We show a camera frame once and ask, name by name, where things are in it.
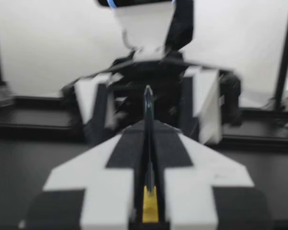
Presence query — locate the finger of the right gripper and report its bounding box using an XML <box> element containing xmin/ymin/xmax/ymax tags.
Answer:
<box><xmin>73</xmin><ymin>71</ymin><xmax>124</xmax><ymax>146</ymax></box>
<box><xmin>182</xmin><ymin>67</ymin><xmax>225</xmax><ymax>146</ymax></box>

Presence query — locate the screwdriver with yellow handle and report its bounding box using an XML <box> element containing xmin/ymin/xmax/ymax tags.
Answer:
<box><xmin>142</xmin><ymin>85</ymin><xmax>160</xmax><ymax>223</ymax></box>

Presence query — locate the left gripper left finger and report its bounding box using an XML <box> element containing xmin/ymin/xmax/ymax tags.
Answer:
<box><xmin>19</xmin><ymin>119</ymin><xmax>146</xmax><ymax>230</ymax></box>

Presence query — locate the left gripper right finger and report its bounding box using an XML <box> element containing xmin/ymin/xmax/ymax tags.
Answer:
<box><xmin>150</xmin><ymin>119</ymin><xmax>277</xmax><ymax>230</ymax></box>

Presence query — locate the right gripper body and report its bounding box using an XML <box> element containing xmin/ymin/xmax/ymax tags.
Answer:
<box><xmin>60</xmin><ymin>50</ymin><xmax>242</xmax><ymax>131</ymax></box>

